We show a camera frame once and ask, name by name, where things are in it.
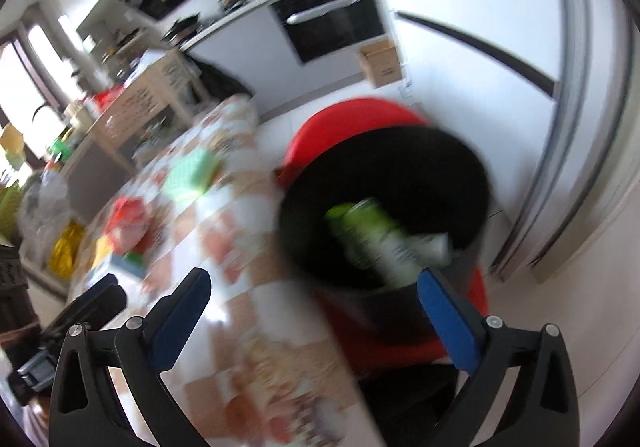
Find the yellow-green plastic basket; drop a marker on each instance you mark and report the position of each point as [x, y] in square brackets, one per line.
[10, 207]

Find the red plastic stool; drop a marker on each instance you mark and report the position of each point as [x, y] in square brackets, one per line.
[350, 122]

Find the large clear plastic bag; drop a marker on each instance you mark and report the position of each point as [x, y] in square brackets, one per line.
[45, 207]

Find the black built-in oven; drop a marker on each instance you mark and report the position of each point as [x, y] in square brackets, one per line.
[330, 22]

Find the checkered tablecloth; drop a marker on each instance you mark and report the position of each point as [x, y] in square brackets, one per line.
[260, 307]

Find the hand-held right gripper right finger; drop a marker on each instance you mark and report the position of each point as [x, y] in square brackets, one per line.
[450, 322]

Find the beige storage cart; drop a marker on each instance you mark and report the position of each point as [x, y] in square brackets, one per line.
[150, 97]

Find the green white lotion bottle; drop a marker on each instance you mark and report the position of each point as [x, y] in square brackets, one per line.
[380, 237]

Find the black wok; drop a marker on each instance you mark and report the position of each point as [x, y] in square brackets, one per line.
[182, 27]

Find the gold foil bag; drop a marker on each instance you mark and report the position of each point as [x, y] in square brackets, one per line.
[65, 249]

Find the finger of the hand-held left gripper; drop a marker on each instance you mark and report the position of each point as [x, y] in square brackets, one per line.
[95, 307]
[105, 279]

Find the green sponge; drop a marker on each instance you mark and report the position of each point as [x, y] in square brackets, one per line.
[192, 174]

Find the window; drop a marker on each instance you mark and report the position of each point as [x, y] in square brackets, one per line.
[30, 77]

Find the cardboard box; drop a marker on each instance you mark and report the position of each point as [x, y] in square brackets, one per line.
[380, 62]

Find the yellow plastic container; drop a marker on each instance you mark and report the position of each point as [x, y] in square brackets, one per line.
[12, 142]

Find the red snack packet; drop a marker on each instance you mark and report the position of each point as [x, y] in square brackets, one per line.
[125, 222]

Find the black garbage bag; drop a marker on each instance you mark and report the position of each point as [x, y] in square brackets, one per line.
[220, 79]

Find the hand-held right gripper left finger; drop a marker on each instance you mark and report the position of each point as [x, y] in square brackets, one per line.
[182, 317]

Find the black trash bin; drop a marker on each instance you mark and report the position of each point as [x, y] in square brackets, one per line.
[425, 167]

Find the dark carved wooden furniture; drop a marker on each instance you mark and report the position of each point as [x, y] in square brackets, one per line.
[12, 287]

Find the red plastic basket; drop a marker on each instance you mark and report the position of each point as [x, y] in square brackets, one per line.
[107, 98]

